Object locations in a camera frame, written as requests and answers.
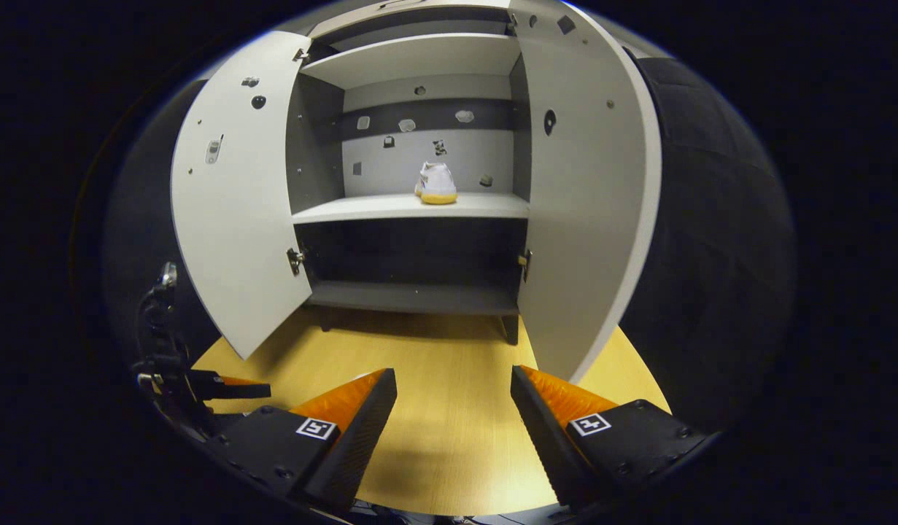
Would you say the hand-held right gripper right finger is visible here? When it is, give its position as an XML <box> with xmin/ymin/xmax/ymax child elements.
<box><xmin>511</xmin><ymin>365</ymin><xmax>708</xmax><ymax>508</ymax></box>

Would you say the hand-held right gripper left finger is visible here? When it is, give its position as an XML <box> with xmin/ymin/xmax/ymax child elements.
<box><xmin>206</xmin><ymin>369</ymin><xmax>397</xmax><ymax>511</ymax></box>

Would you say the white cabinet door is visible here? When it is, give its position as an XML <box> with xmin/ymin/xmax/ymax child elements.
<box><xmin>170</xmin><ymin>31</ymin><xmax>314</xmax><ymax>360</ymax></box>
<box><xmin>507</xmin><ymin>0</ymin><xmax>665</xmax><ymax>385</ymax></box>

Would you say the white canvas shoe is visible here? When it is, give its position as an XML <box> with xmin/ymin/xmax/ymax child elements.
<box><xmin>417</xmin><ymin>162</ymin><xmax>458</xmax><ymax>205</ymax></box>

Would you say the black backdrop cloth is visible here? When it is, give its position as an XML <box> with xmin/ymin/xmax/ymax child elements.
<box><xmin>102</xmin><ymin>58</ymin><xmax>796</xmax><ymax>431</ymax></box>

